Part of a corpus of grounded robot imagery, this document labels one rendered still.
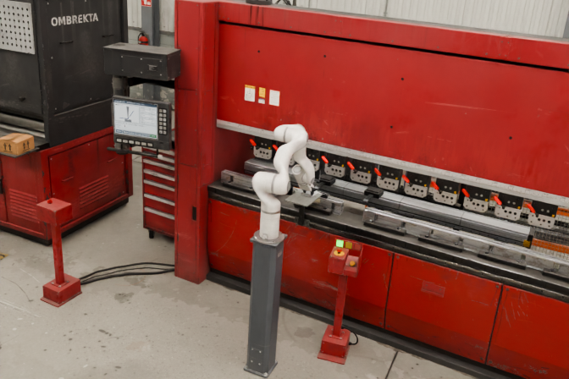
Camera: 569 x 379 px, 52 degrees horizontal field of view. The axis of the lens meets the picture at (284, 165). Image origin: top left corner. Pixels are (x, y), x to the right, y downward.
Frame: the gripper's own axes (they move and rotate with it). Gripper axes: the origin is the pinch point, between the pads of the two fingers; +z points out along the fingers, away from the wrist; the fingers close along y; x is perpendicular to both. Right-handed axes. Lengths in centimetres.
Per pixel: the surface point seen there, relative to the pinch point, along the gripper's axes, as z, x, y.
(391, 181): -11, -20, -59
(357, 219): 17.5, 2.5, -37.2
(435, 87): -63, -66, -78
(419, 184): -12, -23, -78
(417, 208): 28, -24, -72
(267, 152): -12.7, -16.0, 40.1
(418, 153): -28, -37, -74
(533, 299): 25, 17, -163
